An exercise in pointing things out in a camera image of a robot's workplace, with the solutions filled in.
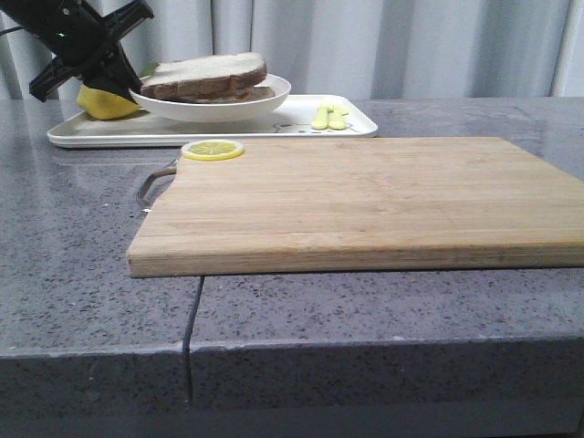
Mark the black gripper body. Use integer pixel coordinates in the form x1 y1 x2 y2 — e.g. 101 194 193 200
1 1 154 101

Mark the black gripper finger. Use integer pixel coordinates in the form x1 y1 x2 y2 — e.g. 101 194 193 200
81 42 141 98

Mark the white bear tray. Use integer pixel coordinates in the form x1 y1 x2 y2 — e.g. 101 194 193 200
47 95 379 149

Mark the yellow lemon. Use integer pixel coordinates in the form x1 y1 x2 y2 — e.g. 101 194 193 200
77 85 140 120

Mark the bread slice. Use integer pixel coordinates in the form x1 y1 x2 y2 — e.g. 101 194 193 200
178 86 275 104
141 52 267 102

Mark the white round plate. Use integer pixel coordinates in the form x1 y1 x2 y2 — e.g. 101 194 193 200
130 74 291 122

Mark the green lime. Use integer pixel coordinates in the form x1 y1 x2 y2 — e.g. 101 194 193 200
139 63 159 78

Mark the grey curtain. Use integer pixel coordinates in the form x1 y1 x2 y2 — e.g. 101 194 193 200
0 0 584 101

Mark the lemon slice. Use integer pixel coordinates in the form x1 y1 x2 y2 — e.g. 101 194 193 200
181 139 245 162

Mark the wooden cutting board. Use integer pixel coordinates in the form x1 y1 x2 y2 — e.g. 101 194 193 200
127 137 583 277

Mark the metal cutting board handle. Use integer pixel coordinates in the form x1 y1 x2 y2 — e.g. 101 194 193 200
136 159 178 213

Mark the yellow plastic fork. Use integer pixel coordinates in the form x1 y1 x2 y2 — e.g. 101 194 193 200
311 103 330 130

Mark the yellow plastic knife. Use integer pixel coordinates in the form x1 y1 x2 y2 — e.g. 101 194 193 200
328 104 349 130

